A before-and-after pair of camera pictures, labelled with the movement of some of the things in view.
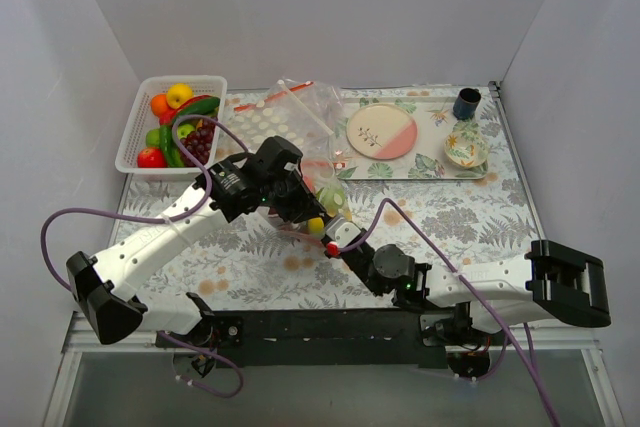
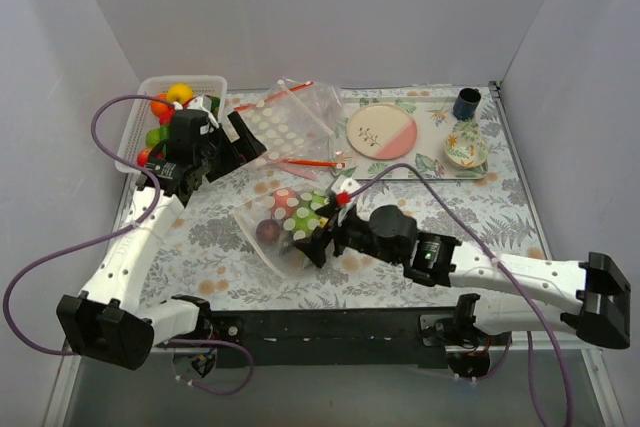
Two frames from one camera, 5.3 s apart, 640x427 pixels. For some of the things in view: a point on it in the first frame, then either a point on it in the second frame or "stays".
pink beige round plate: [381, 131] stays
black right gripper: [329, 239] -> [332, 235]
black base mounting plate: [258, 339] stays
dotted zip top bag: [319, 175] -> [283, 256]
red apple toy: [151, 157] stays
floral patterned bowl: [465, 149] stays
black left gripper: [300, 203] -> [220, 153]
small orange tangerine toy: [159, 104] stays
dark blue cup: [465, 103] stays
